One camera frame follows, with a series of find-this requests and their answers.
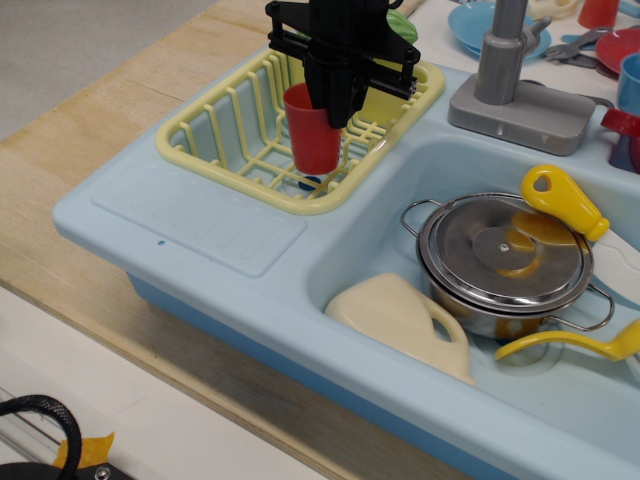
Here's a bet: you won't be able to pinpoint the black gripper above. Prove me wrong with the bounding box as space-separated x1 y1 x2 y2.
265 1 420 129

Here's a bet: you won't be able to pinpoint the red plastic cup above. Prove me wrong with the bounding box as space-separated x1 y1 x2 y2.
283 83 341 175

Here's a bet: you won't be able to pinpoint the orange plastic cup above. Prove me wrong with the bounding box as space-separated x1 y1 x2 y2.
578 0 619 29

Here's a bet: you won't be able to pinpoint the blue plastic cup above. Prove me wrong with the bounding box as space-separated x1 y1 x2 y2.
617 53 640 116

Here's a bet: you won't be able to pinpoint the green bitter gourd toy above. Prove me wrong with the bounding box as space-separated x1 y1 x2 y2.
386 9 418 44

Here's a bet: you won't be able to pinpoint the yellow dish rack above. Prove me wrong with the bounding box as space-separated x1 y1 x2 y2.
155 50 446 215

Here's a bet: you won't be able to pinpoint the blue plastic plate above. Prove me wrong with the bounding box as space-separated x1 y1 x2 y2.
448 1 552 61

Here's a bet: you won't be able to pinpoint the grey toy faucet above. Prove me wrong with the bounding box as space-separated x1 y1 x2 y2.
448 1 595 156

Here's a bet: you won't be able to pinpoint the cream toy item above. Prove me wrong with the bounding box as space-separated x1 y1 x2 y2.
526 0 580 20

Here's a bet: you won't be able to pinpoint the grey plastic fork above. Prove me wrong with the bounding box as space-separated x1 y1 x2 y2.
543 27 613 61

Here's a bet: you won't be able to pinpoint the cream plastic jug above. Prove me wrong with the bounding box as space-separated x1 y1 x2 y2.
325 273 476 386

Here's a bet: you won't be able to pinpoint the steel pot with lid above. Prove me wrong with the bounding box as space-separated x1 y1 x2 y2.
400 192 616 340

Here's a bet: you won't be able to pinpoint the light blue toy sink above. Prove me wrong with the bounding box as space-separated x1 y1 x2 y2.
53 50 639 479

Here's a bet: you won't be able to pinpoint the red plastic plate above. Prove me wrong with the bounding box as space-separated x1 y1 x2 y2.
595 28 640 74

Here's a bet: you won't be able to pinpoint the wooden board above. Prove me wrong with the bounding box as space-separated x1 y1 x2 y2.
1 1 458 479

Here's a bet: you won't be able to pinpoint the red pot in corner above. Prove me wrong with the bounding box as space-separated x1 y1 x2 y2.
601 108 639 174

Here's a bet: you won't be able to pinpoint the yellow plastic ladle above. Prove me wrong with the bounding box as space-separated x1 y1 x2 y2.
494 319 639 362

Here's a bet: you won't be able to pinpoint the yellow tape piece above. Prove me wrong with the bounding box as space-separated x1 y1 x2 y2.
52 432 115 469

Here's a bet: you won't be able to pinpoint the black device base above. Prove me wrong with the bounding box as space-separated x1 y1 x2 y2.
1 462 133 480

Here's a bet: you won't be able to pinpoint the yellow handled toy knife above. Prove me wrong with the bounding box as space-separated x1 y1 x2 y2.
520 165 639 305

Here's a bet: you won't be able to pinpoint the black braided cable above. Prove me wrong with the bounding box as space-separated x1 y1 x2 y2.
0 394 83 480

